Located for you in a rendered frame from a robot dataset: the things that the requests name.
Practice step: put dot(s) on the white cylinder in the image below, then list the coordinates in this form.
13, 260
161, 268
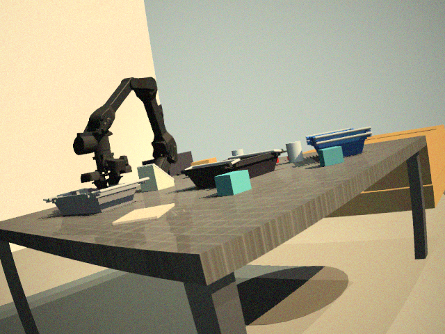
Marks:
237, 152
294, 151

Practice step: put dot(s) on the teal block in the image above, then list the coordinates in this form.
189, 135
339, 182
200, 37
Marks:
232, 183
330, 156

